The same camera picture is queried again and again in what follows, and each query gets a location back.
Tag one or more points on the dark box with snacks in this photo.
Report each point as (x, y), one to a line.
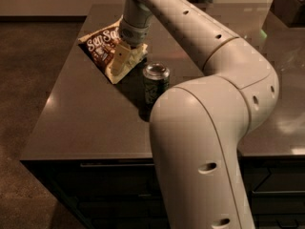
(289, 13)

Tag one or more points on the dark cabinet with drawers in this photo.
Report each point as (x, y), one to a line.
(124, 194)

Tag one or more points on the brown sea salt chip bag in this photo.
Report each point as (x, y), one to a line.
(101, 46)

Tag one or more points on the green drink can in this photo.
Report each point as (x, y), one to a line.
(156, 78)

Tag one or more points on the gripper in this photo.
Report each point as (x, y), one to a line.
(133, 34)

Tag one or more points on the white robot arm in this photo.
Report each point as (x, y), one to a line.
(195, 126)

